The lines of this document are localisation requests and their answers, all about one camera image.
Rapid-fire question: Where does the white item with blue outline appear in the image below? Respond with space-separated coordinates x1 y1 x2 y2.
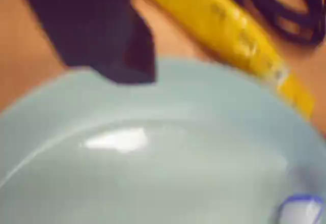
277 194 324 224

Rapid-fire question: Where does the light green bowl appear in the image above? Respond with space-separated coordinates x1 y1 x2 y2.
0 57 326 224

